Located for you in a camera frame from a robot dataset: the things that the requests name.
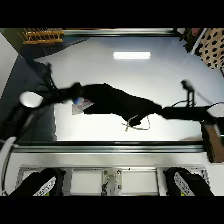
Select black garment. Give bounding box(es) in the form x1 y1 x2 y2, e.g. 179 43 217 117
71 82 164 133

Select silver frame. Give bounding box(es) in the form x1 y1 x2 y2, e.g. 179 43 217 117
12 28 212 197

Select black cable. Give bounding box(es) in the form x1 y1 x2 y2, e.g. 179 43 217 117
170 99 190 108

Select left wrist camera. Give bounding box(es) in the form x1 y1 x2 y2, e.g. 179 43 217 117
32 61 57 92

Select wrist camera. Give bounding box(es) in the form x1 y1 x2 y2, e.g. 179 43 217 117
32 61 57 92
180 79 197 108

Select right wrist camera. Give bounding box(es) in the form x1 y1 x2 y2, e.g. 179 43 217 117
180 79 197 108

